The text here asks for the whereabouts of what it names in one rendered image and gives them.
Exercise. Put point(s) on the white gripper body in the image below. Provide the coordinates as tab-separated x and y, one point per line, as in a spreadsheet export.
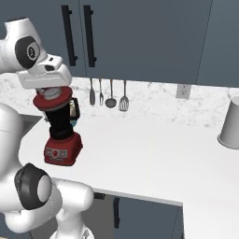
43	79

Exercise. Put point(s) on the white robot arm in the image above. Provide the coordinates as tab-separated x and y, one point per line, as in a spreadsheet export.
12	130

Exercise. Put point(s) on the red blender lid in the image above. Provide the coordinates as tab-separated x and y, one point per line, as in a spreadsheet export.
53	102

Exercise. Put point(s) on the red and black blender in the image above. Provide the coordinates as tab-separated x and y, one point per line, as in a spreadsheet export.
62	149

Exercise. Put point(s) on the narrow blue-grey upper cupboard door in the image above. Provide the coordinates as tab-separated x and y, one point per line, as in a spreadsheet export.
53	37

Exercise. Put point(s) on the grey sink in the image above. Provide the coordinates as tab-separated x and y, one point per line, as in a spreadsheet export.
31	123

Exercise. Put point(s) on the grey hanging spoon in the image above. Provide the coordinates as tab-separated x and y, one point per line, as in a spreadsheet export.
92	98

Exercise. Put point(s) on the grey hanging fork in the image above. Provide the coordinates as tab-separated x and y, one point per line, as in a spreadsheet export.
101	98

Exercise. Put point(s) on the grey hanging ladle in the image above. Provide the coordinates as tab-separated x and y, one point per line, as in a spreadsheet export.
110	102

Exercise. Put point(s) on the grey hanging slotted spatula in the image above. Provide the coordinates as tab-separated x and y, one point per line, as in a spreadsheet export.
123	104

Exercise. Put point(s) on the wide blue-grey upper cupboard door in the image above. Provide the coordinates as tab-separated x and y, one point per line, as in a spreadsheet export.
143	40

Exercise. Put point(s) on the grey-brown lower cupboard front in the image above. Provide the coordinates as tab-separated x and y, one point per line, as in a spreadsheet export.
101	217

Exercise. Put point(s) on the blue-grey lower cupboard door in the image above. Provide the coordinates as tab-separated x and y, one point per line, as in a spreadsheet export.
146	221

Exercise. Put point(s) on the grey tapered pot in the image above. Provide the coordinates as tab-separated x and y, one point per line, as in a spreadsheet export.
231	127

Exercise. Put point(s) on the white wall socket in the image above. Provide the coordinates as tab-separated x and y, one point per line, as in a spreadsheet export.
183	91

